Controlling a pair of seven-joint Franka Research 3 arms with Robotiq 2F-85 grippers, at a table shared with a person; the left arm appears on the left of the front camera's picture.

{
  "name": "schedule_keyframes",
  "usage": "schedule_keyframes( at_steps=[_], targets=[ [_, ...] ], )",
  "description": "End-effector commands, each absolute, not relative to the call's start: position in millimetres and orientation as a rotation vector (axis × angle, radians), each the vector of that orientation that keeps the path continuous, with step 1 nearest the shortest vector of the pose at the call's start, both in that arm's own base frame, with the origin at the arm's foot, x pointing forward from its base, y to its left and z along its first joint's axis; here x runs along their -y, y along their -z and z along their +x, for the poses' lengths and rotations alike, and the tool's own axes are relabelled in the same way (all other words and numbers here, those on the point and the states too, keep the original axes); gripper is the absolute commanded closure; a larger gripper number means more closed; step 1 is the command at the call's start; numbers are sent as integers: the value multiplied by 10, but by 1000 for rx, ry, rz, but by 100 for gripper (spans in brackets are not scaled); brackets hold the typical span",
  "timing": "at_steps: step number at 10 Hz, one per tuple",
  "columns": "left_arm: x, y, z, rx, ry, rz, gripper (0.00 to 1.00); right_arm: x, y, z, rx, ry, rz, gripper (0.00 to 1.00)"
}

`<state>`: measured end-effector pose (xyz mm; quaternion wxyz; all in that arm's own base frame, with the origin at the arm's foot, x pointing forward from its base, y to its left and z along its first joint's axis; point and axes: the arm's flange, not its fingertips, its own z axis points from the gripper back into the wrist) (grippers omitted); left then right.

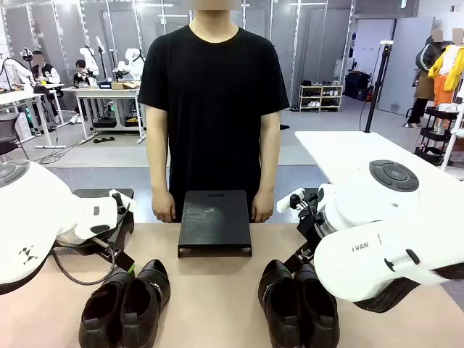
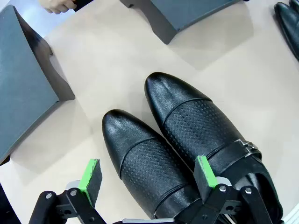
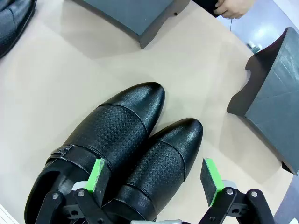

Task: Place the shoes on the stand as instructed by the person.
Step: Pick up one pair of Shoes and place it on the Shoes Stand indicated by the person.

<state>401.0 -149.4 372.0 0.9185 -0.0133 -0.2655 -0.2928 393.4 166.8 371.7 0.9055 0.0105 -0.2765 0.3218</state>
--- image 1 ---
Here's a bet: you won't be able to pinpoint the black light stand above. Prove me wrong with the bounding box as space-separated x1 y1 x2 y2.
95 35 110 81

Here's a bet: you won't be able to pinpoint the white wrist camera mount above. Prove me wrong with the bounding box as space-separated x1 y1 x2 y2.
276 188 309 215
108 188 137 222

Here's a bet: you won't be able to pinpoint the mannequin with yellow jacket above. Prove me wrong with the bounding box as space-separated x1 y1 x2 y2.
427 43 464 107

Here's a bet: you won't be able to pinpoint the person's right forearm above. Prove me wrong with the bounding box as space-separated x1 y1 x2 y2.
146 143 171 195

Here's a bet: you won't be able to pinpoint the black leather dress shoe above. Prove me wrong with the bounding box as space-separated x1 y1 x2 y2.
293 263 341 348
257 259 305 348
78 267 137 348
119 258 172 348

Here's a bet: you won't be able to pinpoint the white background desk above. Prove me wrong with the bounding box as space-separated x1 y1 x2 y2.
0 91 67 150
60 85 146 145

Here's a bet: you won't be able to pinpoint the black rolling cart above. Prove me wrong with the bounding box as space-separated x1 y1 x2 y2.
414 104 464 165

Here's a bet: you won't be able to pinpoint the person's right hand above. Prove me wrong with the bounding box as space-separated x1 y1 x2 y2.
151 189 178 223

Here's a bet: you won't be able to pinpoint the person's left hand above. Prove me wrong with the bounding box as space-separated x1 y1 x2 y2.
251 189 275 224

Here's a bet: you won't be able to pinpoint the person's left forearm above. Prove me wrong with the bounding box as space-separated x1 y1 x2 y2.
257 143 282 195

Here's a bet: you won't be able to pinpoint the black camera tripod pole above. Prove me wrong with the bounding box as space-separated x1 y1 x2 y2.
363 40 395 133

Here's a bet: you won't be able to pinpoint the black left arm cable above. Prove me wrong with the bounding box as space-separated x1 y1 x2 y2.
50 247 118 287

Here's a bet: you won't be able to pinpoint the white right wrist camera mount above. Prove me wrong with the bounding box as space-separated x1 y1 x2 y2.
276 188 309 215

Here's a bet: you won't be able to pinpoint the person in black t-shirt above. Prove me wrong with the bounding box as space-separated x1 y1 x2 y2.
137 0 291 223

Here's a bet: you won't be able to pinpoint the black suitcases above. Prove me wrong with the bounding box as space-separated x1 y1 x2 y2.
344 71 375 102

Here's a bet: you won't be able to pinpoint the seated person in varsity jacket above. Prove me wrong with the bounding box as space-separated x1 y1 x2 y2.
30 50 62 88

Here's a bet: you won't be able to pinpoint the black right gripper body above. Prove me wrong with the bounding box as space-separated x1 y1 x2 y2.
297 212 323 262

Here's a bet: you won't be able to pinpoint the cardboard box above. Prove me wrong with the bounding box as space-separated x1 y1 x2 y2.
110 80 141 91

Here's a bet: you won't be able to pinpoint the white shoe rack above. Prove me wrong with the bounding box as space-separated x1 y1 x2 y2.
299 83 344 114

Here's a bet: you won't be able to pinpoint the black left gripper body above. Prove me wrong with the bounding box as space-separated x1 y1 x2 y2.
92 236 136 272

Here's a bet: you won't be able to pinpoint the seated person in black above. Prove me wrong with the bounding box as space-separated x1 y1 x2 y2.
72 59 99 88

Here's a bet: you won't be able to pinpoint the white side table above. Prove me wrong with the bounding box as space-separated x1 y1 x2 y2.
294 130 464 184

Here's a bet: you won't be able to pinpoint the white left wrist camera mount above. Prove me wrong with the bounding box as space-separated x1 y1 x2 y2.
108 188 137 222

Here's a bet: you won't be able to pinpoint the standing person in dark jacket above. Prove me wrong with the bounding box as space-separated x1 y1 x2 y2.
404 28 446 128

